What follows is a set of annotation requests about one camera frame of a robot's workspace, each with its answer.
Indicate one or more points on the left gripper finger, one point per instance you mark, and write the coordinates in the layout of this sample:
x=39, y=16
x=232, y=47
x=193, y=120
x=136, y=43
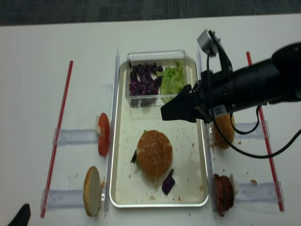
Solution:
x=22, y=217

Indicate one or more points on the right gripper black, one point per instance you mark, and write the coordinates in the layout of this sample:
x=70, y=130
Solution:
x=214, y=94

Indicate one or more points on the sesame bun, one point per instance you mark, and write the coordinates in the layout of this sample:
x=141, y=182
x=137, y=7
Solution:
x=167, y=156
x=224, y=124

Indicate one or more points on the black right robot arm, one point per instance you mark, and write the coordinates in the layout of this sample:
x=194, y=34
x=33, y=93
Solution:
x=271, y=81

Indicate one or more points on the green lettuce pile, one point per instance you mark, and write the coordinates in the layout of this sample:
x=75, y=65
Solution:
x=172, y=79

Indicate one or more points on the upright tomato slices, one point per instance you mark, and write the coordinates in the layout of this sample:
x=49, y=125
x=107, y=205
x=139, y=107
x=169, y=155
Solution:
x=104, y=137

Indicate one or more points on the white pusher block tomato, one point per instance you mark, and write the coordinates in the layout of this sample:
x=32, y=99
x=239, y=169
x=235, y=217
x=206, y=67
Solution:
x=97, y=127

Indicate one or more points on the stack of meat slices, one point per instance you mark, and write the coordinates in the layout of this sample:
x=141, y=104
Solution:
x=224, y=194

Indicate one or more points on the white pusher block meat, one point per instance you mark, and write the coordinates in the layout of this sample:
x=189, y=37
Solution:
x=234, y=183

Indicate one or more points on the left red rod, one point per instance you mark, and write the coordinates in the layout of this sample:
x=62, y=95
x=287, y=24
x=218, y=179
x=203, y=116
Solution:
x=52, y=161

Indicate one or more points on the red rod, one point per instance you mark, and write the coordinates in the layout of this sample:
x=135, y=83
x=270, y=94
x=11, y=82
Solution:
x=52, y=161
x=269, y=151

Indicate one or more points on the clear plastic container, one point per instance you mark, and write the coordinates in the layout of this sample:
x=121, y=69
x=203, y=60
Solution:
x=163, y=58

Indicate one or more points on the left lower clear track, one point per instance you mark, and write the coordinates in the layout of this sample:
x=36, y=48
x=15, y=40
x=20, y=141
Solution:
x=62, y=199

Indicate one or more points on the clear track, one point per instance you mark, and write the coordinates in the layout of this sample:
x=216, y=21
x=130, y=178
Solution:
x=62, y=199
x=261, y=132
x=74, y=136
x=258, y=192

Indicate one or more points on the purple cabbage pile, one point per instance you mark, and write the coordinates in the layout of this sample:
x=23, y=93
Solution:
x=145, y=79

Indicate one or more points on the white metal tray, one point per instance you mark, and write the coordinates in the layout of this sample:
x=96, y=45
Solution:
x=129, y=187

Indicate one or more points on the upright bun half left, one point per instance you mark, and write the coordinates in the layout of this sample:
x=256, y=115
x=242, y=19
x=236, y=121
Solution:
x=92, y=191

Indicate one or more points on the purple cabbage on burger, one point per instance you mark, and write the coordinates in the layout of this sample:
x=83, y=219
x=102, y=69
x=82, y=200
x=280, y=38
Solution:
x=134, y=159

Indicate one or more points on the right upper clear track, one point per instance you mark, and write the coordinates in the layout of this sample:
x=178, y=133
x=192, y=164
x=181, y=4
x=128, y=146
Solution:
x=261, y=132

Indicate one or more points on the loose purple cabbage piece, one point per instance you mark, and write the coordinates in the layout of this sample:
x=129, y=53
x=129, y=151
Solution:
x=168, y=183

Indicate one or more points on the left upper clear track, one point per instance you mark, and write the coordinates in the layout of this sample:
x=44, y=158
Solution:
x=74, y=136

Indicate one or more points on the right red rod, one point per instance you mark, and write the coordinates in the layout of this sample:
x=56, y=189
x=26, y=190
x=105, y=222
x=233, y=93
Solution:
x=269, y=151

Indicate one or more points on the right lower clear track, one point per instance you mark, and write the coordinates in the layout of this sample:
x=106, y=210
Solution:
x=258, y=192

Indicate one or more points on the right clear long rail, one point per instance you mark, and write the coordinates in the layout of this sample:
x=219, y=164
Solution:
x=209, y=167

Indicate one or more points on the clear long rail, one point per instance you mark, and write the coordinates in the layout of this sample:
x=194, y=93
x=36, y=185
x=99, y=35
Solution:
x=106, y=202
x=209, y=167

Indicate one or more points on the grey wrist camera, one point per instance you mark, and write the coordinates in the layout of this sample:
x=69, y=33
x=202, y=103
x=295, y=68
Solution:
x=206, y=44

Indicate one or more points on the left clear long rail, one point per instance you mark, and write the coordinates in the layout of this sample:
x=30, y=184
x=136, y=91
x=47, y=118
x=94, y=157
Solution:
x=106, y=202

